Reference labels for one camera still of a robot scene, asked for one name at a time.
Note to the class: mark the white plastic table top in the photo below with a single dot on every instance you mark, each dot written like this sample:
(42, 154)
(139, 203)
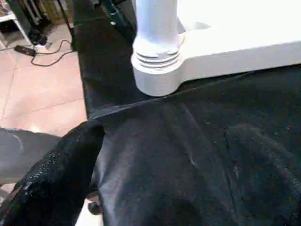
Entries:
(235, 35)

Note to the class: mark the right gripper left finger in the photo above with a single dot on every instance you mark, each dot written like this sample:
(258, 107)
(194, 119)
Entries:
(54, 183)

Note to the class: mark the white plastic table leg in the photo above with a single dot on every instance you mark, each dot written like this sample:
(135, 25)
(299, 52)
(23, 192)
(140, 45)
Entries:
(155, 23)

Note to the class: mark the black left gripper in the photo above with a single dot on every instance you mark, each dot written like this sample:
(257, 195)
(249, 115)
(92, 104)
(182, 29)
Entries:
(122, 23)

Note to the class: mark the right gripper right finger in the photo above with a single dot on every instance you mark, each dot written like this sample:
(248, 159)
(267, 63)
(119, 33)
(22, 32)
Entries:
(265, 183)

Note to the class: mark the black metal stand bar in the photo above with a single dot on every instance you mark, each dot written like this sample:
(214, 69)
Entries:
(68, 26)

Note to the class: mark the small white stool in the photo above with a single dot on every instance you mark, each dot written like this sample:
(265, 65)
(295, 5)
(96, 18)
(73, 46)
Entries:
(22, 30)

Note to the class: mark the black work mat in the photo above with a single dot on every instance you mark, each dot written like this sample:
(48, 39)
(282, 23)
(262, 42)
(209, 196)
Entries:
(188, 141)

